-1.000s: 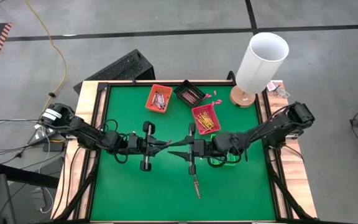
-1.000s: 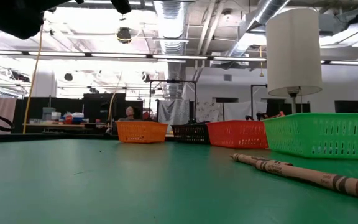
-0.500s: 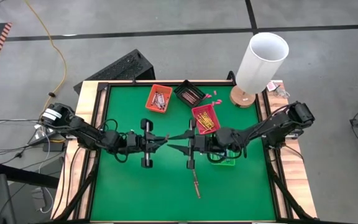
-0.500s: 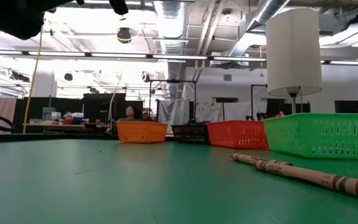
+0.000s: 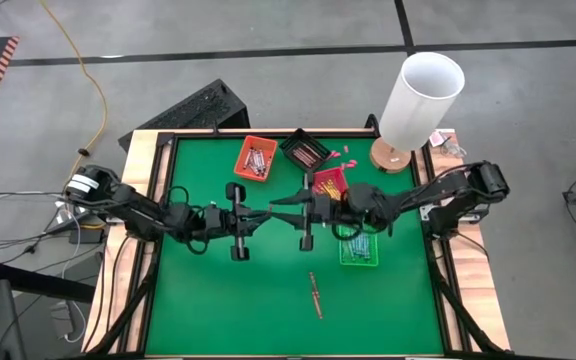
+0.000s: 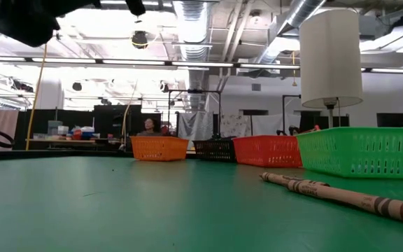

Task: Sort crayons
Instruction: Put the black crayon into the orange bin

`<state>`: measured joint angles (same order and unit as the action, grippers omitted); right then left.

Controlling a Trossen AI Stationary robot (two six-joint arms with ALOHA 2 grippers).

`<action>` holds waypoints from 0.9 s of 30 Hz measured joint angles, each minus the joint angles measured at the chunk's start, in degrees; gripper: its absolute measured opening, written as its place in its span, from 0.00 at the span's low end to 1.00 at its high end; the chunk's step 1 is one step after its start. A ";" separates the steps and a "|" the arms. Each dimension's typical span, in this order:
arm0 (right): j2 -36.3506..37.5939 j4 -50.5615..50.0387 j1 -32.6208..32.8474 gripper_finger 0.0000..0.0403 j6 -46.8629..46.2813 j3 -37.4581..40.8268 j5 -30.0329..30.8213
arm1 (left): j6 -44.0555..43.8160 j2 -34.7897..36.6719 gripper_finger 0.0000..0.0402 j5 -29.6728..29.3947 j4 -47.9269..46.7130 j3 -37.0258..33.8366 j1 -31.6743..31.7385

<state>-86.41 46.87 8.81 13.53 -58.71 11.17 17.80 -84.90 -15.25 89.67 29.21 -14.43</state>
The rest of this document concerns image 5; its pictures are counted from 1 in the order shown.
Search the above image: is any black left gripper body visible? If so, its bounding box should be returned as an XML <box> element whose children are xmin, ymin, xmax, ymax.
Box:
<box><xmin>201</xmin><ymin>181</ymin><xmax>252</xmax><ymax>263</ymax></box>

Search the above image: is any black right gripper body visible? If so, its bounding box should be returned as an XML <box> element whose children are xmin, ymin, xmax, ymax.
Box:
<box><xmin>298</xmin><ymin>171</ymin><xmax>351</xmax><ymax>253</ymax></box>

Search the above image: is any green plastic basket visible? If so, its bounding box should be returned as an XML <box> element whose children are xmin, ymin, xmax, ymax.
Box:
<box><xmin>338</xmin><ymin>225</ymin><xmax>380</xmax><ymax>268</ymax></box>

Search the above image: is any red plastic basket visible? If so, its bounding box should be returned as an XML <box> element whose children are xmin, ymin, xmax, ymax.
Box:
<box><xmin>310</xmin><ymin>166</ymin><xmax>350</xmax><ymax>202</ymax></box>

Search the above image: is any orange plastic basket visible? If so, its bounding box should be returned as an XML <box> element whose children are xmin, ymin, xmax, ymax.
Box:
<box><xmin>232</xmin><ymin>134</ymin><xmax>280</xmax><ymax>184</ymax></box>

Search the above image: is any black plastic basket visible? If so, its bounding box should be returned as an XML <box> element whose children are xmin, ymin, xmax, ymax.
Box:
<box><xmin>278</xmin><ymin>127</ymin><xmax>332</xmax><ymax>175</ymax></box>

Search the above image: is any black power brick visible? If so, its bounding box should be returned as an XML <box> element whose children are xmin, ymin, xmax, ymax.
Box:
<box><xmin>69</xmin><ymin>227</ymin><xmax>105</xmax><ymax>245</ymax></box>

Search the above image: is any white table lamp wooden base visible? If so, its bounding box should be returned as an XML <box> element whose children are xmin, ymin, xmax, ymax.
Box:
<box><xmin>368</xmin><ymin>51</ymin><xmax>467</xmax><ymax>175</ymax></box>

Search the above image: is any clear plastic bag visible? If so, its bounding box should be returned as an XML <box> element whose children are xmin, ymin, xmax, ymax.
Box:
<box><xmin>441</xmin><ymin>139</ymin><xmax>468</xmax><ymax>159</ymax></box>

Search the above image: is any black floor beam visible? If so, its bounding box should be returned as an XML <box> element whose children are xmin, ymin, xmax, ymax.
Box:
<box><xmin>0</xmin><ymin>259</ymin><xmax>97</xmax><ymax>305</ymax></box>

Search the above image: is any yellow cable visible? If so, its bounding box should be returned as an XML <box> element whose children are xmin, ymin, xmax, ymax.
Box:
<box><xmin>39</xmin><ymin>0</ymin><xmax>110</xmax><ymax>184</ymax></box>

